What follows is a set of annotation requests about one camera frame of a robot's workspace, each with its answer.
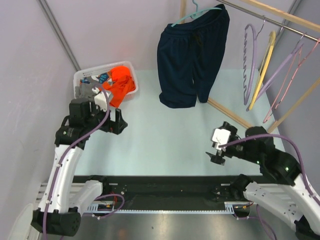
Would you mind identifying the lilac plain hanger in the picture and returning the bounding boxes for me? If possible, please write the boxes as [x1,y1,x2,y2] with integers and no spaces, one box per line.
[249,33,307,106]

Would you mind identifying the blue patterned garment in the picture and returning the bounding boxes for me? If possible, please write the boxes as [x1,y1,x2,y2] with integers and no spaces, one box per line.
[80,72,113,84]

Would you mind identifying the lilac notched hanger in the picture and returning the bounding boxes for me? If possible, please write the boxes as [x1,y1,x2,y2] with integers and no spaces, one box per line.
[242,15,266,106]

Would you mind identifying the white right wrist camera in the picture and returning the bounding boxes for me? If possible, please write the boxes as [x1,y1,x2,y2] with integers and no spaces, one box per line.
[211,128,231,151]

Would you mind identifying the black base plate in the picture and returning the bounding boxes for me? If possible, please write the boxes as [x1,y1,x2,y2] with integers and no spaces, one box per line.
[73,175,251,211]

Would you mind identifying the metal hanging rod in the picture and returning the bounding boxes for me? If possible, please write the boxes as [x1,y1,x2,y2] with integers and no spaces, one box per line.
[218,0,318,42]

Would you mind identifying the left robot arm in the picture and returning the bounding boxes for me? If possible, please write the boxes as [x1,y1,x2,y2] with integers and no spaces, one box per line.
[31,98,128,239]

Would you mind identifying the orange garment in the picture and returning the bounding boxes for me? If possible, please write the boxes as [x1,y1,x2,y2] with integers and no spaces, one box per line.
[102,66,136,108]

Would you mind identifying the aluminium frame rail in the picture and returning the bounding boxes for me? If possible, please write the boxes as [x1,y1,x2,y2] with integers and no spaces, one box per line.
[35,183,84,204]

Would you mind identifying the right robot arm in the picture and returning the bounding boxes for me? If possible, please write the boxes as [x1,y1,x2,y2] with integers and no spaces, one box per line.
[208,121,320,240]

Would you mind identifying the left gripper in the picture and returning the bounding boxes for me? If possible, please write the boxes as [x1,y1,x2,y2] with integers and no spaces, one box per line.
[84,101,127,135]

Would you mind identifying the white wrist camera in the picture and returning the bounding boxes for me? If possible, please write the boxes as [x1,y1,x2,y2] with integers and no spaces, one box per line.
[91,87,113,112]
[211,128,231,151]

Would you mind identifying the yellow plastic hanger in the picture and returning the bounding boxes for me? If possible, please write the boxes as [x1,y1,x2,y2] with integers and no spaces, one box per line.
[243,23,276,112]

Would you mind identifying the white plastic laundry basket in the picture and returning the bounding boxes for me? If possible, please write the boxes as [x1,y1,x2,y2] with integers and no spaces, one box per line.
[72,60,140,106]

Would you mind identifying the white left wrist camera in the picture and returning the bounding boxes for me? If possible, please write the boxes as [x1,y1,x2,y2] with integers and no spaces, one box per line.
[91,87,113,112]

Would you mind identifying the grey garment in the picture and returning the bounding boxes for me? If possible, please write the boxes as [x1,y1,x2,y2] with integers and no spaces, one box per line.
[74,83,100,100]

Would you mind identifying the teal plastic hanger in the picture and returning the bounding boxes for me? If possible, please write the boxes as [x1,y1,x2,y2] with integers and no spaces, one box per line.
[171,0,223,27]

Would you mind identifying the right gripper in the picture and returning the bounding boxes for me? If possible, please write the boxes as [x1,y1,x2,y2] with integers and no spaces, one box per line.
[207,121,262,165]

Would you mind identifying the wooden clothes rack frame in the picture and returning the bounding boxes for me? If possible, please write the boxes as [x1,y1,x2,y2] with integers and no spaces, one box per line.
[179,0,320,133]

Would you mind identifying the pink plastic hanger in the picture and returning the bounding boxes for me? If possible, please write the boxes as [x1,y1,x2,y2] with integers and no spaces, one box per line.
[262,38,320,124]

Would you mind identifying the white slotted cable duct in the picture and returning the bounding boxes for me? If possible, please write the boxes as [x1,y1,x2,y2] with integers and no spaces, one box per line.
[84,202,235,216]

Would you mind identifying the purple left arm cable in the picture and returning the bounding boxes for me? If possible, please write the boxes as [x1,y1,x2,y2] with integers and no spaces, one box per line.
[42,83,126,235]

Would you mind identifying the navy blue shorts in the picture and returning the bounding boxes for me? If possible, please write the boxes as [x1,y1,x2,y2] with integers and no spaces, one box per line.
[157,4,230,109]

